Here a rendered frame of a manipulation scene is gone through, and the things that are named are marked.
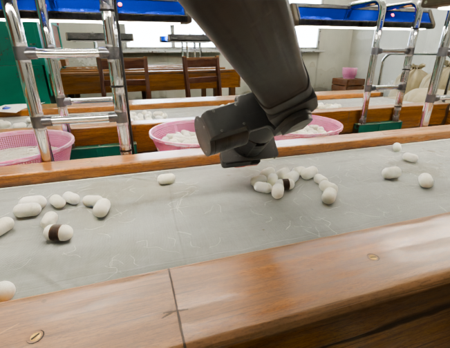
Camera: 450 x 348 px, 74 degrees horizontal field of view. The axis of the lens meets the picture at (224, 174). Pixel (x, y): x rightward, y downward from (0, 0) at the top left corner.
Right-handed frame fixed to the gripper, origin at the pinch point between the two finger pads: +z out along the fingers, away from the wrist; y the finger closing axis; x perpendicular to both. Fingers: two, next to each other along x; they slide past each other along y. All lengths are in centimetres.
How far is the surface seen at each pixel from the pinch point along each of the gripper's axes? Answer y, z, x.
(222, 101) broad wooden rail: -19, 55, -47
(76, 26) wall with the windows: 83, 337, -361
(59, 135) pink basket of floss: 37.1, 24.0, -21.2
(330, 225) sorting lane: -6.1, -16.2, 16.8
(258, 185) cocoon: -0.6, -7.9, 7.6
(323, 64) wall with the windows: -369, 396, -325
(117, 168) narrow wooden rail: 22.2, 3.1, -2.5
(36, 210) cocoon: 33.2, -6.4, 6.1
